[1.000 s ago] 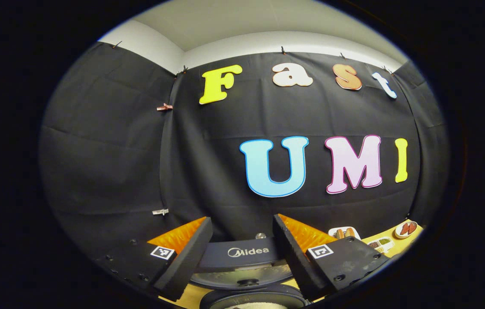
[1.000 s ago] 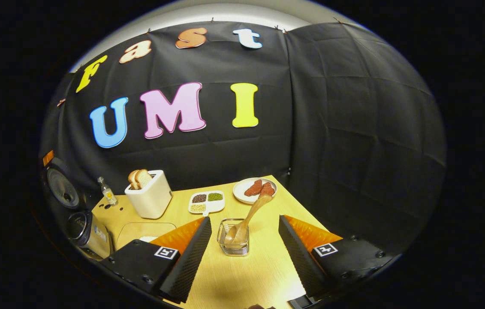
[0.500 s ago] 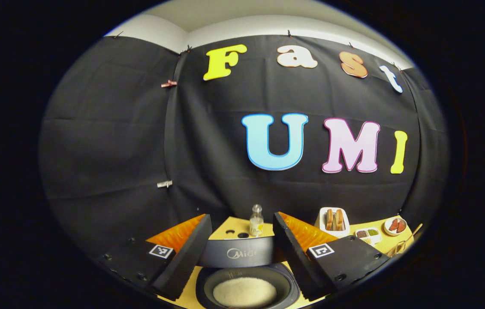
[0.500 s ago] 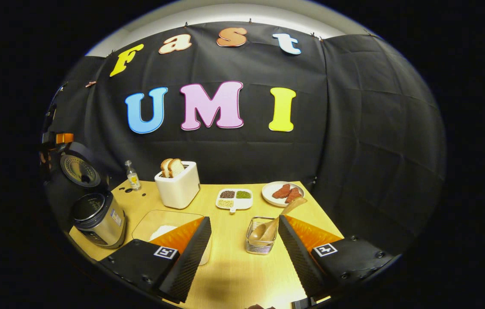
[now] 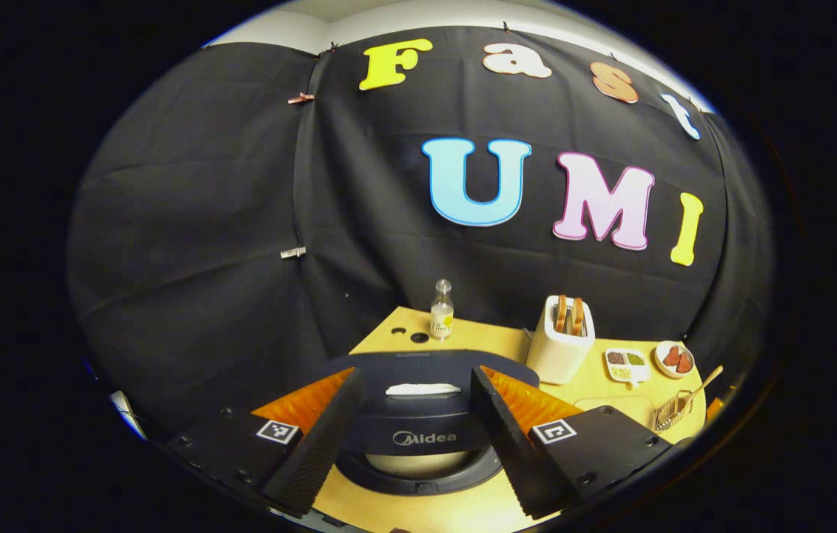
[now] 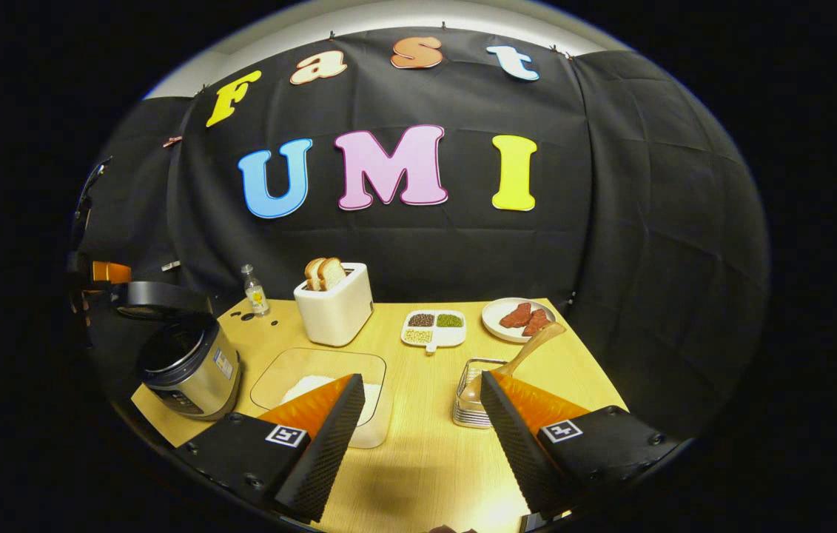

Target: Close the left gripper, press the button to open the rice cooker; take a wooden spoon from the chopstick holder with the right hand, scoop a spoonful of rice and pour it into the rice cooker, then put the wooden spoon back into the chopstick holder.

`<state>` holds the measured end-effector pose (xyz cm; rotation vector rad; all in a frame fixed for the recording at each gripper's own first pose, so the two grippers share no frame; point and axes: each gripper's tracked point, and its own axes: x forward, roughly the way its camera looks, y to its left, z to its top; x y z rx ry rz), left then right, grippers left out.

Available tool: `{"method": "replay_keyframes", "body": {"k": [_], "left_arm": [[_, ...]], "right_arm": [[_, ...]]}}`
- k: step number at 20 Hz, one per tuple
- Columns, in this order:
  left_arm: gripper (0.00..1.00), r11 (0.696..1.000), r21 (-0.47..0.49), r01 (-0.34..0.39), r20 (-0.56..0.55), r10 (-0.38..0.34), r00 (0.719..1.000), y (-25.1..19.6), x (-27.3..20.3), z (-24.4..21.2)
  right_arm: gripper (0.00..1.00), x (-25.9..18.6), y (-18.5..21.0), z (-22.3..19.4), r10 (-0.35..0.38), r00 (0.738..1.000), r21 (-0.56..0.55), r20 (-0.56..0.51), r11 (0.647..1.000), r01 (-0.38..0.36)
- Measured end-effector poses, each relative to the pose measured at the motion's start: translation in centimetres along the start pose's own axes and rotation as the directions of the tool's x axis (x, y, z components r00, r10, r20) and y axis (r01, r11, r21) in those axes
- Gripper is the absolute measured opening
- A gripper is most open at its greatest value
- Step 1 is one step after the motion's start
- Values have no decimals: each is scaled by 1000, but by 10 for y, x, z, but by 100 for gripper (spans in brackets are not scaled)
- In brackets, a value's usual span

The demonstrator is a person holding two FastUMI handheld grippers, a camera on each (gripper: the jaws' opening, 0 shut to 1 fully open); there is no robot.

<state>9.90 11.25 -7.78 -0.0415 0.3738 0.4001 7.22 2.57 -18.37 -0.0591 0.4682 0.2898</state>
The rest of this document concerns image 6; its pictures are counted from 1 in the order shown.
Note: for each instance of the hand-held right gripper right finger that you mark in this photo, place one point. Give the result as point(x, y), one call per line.
point(518, 451)

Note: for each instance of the pile of dark beans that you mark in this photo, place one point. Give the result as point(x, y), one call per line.
point(421, 320)

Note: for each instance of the pile of yellow beans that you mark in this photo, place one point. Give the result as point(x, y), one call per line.
point(418, 336)

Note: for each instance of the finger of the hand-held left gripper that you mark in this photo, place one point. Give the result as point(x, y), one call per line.
point(113, 272)

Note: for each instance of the small glass bottle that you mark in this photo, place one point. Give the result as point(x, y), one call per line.
point(256, 296)

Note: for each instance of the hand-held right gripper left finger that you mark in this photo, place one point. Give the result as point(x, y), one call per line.
point(325, 451)

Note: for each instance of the pink cloth clip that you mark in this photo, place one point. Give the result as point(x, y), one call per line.
point(172, 141)

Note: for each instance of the dark grey rice cooker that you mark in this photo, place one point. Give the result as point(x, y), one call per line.
point(196, 370)

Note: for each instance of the white rice heap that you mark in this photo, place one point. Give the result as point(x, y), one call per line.
point(307, 386)

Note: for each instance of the pile of green beans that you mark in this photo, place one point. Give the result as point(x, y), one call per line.
point(450, 320)

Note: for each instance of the wooden spoon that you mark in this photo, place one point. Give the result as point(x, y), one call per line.
point(536, 342)

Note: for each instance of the white divided dish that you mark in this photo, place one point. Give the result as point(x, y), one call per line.
point(448, 337)

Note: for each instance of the white toaster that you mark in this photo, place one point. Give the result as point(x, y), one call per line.
point(337, 314)

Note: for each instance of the clear plastic box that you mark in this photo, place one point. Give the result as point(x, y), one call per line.
point(314, 363)

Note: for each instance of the white round plate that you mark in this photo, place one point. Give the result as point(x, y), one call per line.
point(492, 322)

